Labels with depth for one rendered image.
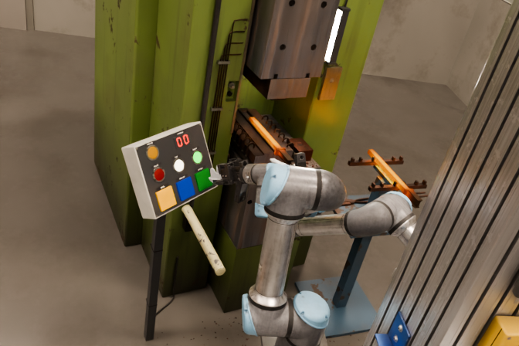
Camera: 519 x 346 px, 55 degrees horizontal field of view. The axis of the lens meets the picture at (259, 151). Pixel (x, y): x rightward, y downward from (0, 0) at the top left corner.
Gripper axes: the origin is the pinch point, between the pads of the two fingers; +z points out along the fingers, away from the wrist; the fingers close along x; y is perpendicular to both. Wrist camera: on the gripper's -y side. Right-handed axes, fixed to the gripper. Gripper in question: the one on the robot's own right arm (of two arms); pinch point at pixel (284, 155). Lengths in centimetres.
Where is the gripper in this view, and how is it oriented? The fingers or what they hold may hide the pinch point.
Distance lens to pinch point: 229.6
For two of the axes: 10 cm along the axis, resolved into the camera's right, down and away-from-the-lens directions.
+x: 8.8, -0.9, 4.6
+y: -1.7, 8.4, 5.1
